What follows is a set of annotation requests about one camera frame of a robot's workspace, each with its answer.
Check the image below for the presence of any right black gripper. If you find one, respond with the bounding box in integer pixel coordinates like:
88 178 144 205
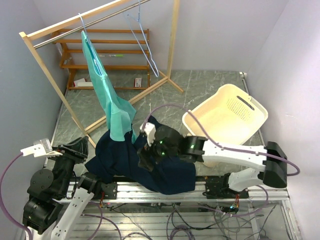
137 130 180 170

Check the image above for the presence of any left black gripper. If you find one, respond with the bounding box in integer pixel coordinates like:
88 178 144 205
45 134 89 196

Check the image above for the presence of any navy blue t shirt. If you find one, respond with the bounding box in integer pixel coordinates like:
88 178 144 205
84 116 197 195

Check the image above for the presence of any light blue wire hanger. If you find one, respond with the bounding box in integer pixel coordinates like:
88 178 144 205
123 0 160 77

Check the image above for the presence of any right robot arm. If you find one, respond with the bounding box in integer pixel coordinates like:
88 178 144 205
137 122 288 198

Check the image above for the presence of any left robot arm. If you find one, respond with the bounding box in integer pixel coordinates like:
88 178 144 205
21 136 102 240

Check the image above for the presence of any teal t shirt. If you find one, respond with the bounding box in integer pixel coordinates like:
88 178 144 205
80 29 137 145

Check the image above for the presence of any light blue hanger with teal shirt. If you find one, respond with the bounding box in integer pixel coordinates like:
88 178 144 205
78 12 103 76

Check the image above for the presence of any white red flat box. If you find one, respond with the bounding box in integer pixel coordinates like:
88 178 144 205
73 78 93 88

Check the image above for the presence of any cream plastic laundry basket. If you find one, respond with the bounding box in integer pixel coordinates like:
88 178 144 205
182 84 268 171

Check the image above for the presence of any wooden shoe shelf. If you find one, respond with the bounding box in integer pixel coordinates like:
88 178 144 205
54 28 151 90

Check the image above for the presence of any wooden clothes rack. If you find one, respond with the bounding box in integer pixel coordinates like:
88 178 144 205
18 0 185 148

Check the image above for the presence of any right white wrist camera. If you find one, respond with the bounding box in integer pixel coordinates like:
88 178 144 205
140 122 156 147

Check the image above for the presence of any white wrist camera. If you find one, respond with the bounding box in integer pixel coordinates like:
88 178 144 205
140 122 156 147
20 138 63 158

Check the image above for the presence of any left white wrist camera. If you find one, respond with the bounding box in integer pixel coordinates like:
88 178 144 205
20 138 63 158

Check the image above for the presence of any aluminium rail frame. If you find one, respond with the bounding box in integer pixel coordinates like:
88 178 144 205
13 176 303 240

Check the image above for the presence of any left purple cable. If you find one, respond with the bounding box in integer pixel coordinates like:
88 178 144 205
0 152 33 240

